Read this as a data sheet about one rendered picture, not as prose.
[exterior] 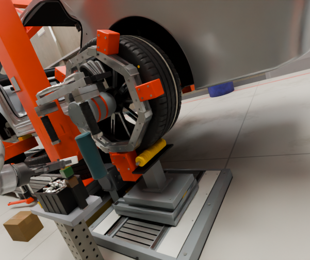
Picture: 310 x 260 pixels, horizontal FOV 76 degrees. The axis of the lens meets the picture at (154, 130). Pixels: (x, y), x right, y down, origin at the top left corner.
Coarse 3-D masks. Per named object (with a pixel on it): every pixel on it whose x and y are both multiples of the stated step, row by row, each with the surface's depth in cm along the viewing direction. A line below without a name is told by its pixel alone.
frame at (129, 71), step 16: (112, 64) 90; (128, 64) 89; (128, 80) 88; (64, 96) 117; (144, 112) 90; (80, 128) 121; (144, 128) 99; (96, 144) 119; (112, 144) 118; (128, 144) 103
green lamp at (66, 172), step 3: (66, 168) 86; (69, 168) 86; (60, 171) 86; (63, 171) 85; (66, 171) 85; (69, 171) 86; (72, 171) 87; (63, 174) 86; (66, 174) 85; (69, 174) 86; (72, 174) 87; (63, 177) 87; (66, 177) 85
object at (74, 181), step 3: (72, 177) 87; (75, 177) 88; (66, 180) 87; (69, 180) 86; (72, 180) 87; (75, 180) 88; (66, 183) 88; (69, 183) 86; (72, 183) 87; (75, 183) 88; (78, 183) 89; (69, 186) 87; (72, 186) 87
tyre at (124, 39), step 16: (128, 48) 91; (144, 48) 96; (160, 48) 106; (144, 64) 90; (160, 64) 97; (144, 80) 93; (160, 80) 93; (176, 80) 105; (160, 96) 93; (160, 112) 96; (176, 112) 110; (160, 128) 101; (144, 144) 109
